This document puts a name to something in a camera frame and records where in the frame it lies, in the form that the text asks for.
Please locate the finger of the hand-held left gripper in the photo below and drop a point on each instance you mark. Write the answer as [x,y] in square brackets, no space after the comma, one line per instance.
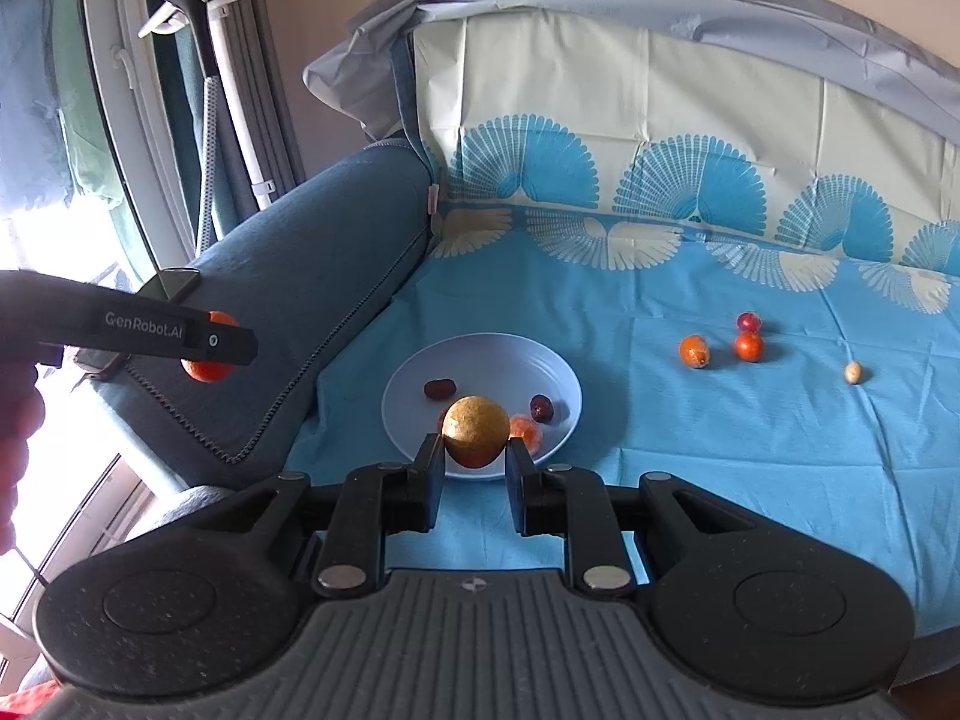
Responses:
[229,341]

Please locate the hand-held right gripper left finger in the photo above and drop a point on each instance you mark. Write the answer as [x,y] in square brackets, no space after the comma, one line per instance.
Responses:
[427,495]

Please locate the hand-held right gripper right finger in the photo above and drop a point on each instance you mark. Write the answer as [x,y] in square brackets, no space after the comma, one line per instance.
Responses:
[521,499]

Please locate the small orange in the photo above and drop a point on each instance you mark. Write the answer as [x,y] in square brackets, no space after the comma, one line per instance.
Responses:
[748,346]
[474,427]
[206,372]

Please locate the plastic-wrapped orange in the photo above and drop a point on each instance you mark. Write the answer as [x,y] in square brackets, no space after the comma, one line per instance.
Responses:
[525,433]

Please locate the dark red date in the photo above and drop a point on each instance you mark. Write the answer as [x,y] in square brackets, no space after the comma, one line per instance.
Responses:
[440,388]
[541,409]

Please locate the pale blue plate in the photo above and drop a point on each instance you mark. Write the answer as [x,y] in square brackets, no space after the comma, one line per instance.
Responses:
[487,364]

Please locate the person's left hand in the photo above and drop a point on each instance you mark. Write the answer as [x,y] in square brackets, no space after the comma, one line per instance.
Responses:
[19,457]

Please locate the black smartphone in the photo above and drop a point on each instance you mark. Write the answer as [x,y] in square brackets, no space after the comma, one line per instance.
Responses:
[178,283]

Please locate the blue sofa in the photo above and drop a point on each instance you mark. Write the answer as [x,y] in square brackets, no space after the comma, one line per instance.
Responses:
[300,255]

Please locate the green hanging garment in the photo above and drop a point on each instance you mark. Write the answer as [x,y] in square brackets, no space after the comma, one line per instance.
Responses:
[79,127]

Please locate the orange with yellow mark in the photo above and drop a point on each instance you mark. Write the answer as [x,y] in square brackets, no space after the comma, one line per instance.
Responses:
[694,352]

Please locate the blue hanging garment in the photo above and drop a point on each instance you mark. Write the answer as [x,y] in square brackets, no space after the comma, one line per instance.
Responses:
[30,90]

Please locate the blue printed cloth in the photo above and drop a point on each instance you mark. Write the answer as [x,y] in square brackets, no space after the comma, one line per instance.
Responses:
[637,292]

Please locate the white garment steamer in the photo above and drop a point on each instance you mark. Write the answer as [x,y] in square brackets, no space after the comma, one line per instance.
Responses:
[236,90]

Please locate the grey curtain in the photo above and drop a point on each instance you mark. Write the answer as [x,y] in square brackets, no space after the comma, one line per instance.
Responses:
[283,90]

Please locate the beige longan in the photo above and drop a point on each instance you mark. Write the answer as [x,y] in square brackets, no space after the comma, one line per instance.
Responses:
[853,371]

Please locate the red cloth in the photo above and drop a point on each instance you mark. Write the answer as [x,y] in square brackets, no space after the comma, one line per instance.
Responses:
[22,701]

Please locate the white window frame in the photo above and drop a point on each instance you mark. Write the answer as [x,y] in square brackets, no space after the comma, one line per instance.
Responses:
[112,52]

